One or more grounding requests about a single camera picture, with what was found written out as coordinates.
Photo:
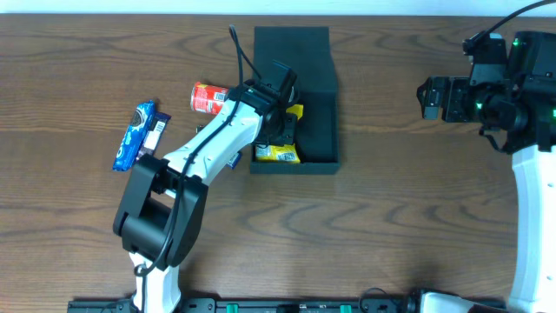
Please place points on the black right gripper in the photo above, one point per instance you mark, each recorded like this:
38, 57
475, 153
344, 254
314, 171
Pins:
440, 98

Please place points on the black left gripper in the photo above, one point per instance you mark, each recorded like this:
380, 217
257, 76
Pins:
284, 123

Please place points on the yellow snack bag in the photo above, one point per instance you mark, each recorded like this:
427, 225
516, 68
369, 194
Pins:
277, 154

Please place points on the red soda can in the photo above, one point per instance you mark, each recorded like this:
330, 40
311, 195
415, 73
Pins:
206, 98

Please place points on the black gift box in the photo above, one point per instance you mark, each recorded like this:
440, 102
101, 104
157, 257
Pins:
306, 50

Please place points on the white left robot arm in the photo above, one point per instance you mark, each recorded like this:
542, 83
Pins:
160, 215

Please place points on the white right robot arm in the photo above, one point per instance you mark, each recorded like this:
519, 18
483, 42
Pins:
510, 93

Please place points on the blue Oreo cookie pack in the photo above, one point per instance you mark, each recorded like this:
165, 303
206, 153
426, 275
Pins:
134, 136

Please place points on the small blue snack packet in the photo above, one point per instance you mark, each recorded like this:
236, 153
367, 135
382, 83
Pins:
234, 160

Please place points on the purple chocolate bar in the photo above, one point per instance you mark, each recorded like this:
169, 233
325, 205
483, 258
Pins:
154, 134

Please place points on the black mounting rail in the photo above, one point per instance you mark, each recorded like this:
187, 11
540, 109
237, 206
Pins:
210, 305

